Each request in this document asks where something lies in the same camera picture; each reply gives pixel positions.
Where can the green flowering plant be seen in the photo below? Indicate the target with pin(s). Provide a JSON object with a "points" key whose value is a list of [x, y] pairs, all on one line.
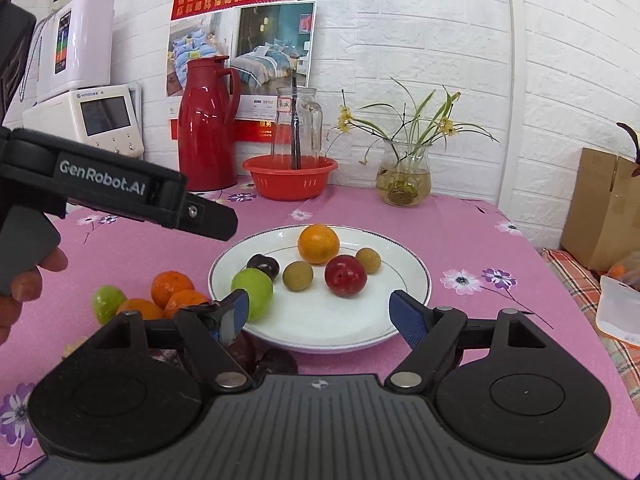
{"points": [[344, 119]]}

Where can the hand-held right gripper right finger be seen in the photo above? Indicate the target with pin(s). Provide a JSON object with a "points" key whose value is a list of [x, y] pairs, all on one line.
{"points": [[406, 317]]}

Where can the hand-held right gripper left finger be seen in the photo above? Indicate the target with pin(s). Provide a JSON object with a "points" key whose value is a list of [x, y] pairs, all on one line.
{"points": [[240, 306]]}

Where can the dark purple plum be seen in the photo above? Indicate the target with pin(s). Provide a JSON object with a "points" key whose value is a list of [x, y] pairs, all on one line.
{"points": [[263, 265]]}

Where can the large orange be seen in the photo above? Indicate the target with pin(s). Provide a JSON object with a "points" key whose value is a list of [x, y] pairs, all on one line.
{"points": [[318, 244]]}

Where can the black stirring stick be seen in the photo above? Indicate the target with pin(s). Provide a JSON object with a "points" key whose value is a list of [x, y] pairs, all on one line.
{"points": [[296, 135]]}

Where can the plaid cloth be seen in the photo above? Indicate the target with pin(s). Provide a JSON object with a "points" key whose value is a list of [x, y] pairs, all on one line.
{"points": [[580, 285]]}

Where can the bedding photo wall calendar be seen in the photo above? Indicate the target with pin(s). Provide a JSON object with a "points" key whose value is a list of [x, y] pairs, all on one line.
{"points": [[265, 35]]}

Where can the clear glass pitcher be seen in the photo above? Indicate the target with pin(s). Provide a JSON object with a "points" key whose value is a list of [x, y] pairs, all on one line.
{"points": [[309, 125]]}

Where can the white wall pipe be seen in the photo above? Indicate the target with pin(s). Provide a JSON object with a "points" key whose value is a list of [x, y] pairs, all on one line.
{"points": [[518, 85]]}

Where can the white water purifier with screen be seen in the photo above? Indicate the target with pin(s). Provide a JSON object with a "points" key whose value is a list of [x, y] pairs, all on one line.
{"points": [[105, 115]]}

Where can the green apple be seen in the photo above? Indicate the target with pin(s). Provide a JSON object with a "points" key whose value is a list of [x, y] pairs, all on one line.
{"points": [[107, 304], [257, 287]]}

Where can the white wall-mounted appliance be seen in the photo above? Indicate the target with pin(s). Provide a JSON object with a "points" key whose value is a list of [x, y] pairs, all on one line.
{"points": [[90, 45]]}

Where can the pink floral tablecloth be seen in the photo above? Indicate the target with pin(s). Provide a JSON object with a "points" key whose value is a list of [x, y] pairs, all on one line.
{"points": [[500, 350]]}

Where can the red thermos jug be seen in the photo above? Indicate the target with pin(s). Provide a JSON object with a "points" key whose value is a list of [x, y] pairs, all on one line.
{"points": [[205, 130]]}

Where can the person's left hand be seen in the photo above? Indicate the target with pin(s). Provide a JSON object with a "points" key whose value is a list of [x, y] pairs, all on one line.
{"points": [[27, 287]]}

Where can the clear plastic bag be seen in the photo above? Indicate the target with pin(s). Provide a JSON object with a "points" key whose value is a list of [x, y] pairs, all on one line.
{"points": [[620, 310]]}

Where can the red plastic basket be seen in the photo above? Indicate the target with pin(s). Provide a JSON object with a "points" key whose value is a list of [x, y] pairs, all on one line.
{"points": [[290, 185]]}

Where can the glass vase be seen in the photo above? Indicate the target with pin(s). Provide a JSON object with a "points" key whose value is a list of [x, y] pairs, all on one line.
{"points": [[402, 185]]}

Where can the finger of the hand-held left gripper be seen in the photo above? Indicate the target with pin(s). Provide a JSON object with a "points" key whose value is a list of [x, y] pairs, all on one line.
{"points": [[212, 220]]}

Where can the red plum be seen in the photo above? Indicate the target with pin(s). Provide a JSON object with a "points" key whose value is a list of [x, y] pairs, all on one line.
{"points": [[345, 275], [245, 352]]}

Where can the cardboard box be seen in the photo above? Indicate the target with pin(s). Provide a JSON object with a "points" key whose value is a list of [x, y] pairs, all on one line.
{"points": [[600, 210]]}

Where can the white plate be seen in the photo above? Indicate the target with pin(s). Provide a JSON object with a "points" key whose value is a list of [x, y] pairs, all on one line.
{"points": [[320, 320]]}

